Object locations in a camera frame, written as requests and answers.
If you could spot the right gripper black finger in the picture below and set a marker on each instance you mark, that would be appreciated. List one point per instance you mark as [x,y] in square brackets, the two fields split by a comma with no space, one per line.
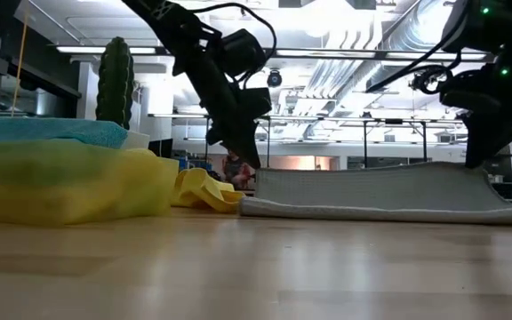
[487,138]

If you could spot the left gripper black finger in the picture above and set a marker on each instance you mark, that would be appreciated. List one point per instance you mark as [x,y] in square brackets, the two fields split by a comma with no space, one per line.
[242,142]
[256,102]

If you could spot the yellow microfiber towel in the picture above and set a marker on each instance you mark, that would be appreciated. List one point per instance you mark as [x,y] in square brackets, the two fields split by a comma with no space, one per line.
[202,191]

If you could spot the grey microfiber towel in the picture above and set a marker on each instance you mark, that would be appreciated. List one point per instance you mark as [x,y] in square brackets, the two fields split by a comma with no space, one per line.
[371,186]

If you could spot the teal microfiber towel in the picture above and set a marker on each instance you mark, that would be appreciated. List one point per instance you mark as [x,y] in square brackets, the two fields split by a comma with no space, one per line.
[47,129]

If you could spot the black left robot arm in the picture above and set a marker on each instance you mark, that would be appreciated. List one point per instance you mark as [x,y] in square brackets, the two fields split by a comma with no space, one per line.
[167,18]

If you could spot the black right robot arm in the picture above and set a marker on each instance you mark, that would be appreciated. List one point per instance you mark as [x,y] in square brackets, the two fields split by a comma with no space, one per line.
[505,26]

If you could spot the person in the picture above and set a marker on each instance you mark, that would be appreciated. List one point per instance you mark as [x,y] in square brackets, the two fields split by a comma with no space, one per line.
[237,171]

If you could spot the black computer monitor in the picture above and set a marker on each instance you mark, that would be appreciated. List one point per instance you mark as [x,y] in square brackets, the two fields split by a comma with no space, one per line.
[500,178]

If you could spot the black ceiling spotlight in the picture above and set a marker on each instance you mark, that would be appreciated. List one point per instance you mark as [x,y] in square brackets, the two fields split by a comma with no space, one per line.
[420,82]

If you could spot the black beam with light strips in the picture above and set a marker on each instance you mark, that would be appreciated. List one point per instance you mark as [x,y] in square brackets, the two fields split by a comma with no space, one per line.
[327,53]

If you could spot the green cactus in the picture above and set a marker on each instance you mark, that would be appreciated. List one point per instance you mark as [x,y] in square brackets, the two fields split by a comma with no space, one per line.
[114,84]

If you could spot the yellow translucent plastic tray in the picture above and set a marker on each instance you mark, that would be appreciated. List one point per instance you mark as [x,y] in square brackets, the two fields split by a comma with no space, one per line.
[74,186]

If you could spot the black hanging dome camera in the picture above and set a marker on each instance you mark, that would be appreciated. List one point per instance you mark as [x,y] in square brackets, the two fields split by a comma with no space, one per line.
[274,79]

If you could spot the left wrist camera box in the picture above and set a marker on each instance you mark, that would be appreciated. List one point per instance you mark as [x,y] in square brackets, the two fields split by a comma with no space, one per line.
[240,51]

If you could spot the silver ventilation duct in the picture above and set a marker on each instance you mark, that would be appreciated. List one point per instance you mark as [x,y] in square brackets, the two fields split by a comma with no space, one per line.
[398,40]

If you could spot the black background workstation frame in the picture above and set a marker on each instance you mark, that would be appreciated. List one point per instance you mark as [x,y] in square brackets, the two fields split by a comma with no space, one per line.
[365,142]

